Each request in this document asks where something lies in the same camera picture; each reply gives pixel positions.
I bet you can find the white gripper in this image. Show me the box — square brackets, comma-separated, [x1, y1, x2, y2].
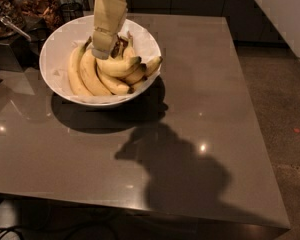
[92, 0, 127, 60]

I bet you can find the curved yellow banana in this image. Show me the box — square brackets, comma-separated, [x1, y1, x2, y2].
[96, 56, 141, 78]

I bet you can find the white bowl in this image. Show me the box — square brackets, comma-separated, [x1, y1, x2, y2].
[39, 14, 163, 107]

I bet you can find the far left yellow banana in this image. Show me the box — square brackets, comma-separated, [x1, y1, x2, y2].
[67, 38, 92, 96]

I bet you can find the right middle yellow banana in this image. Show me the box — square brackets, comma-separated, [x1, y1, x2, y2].
[123, 63, 146, 85]

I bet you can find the far right yellow banana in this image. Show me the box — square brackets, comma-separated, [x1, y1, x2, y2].
[145, 56, 163, 77]

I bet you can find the lower middle yellow banana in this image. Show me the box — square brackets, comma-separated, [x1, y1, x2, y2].
[97, 68, 133, 95]

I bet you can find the glass jar with snacks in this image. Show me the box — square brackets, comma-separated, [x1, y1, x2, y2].
[0, 0, 27, 40]

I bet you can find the dark wire basket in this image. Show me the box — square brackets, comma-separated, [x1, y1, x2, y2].
[60, 2, 83, 22]

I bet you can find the metal scoop handle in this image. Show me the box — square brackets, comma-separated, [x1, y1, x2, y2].
[0, 16, 32, 42]

